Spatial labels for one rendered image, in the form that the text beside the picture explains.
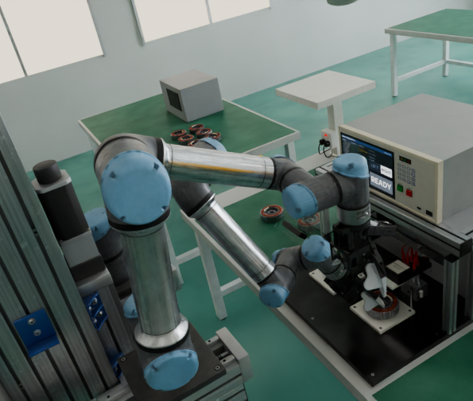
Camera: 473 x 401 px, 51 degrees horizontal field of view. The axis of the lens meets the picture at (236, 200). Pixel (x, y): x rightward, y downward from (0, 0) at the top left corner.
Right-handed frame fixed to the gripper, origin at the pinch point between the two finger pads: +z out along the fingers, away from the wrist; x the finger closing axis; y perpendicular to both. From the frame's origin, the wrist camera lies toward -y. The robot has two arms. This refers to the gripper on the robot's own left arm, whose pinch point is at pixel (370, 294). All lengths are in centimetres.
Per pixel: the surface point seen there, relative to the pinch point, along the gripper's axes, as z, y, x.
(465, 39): 160, -248, -211
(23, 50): -53, 19, -472
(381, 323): 7.7, 4.7, 4.8
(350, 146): -24.6, -34.3, -26.6
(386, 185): -16.9, -29.8, -9.8
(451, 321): 11.2, -9.3, 20.3
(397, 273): 0.7, -10.9, 2.3
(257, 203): 17, -4, -98
